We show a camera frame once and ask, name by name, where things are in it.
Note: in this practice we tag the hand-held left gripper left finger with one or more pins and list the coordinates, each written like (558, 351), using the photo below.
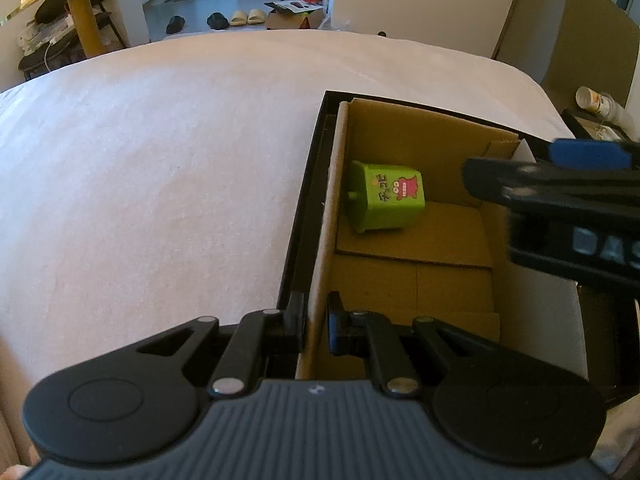
(296, 321)

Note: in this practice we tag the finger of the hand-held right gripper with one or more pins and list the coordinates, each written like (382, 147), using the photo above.
(590, 155)
(500, 177)

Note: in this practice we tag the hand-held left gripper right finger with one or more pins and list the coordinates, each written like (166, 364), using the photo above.
(334, 322)

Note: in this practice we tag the brown cardboard box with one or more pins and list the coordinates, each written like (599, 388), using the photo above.
(450, 280)

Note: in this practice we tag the printed paper cup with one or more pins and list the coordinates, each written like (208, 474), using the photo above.
(587, 99)

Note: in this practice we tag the green printed toy box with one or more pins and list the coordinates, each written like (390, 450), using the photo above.
(385, 200)

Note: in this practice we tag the large brown cardboard sheet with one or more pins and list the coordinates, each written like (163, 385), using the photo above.
(575, 35)

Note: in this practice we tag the clear plastic bag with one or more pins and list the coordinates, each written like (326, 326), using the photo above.
(336, 23)

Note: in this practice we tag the cardboard box with shoe print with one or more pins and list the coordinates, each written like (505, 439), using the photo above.
(290, 19)

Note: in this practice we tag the beige slipper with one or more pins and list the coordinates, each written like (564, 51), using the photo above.
(239, 18)
(257, 16)

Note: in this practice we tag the black slipper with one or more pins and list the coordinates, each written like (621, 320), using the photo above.
(176, 25)
(218, 21)

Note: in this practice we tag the round gold table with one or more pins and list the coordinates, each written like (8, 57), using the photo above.
(82, 15)

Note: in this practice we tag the black cushion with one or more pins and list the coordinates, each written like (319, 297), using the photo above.
(49, 9)

